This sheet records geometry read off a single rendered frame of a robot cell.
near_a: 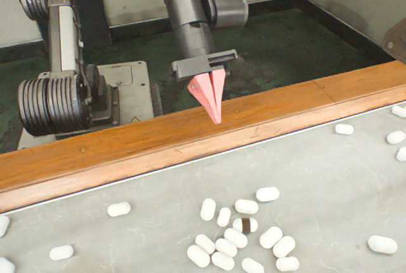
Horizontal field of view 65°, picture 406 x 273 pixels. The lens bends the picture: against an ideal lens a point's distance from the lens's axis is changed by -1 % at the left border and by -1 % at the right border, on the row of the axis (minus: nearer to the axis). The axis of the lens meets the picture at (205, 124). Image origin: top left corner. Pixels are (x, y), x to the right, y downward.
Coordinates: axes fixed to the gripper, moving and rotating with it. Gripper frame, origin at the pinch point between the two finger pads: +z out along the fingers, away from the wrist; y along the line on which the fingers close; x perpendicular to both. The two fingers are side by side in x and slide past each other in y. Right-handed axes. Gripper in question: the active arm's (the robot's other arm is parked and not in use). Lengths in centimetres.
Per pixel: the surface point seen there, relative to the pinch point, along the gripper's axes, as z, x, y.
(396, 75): 0, 13, 49
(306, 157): 10.5, 6.9, 16.7
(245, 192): 12.8, 4.9, 2.7
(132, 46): -84, 181, 8
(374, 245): 23.8, -6.3, 15.5
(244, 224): 16.4, -0.8, -0.6
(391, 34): -1.0, -24.8, 10.2
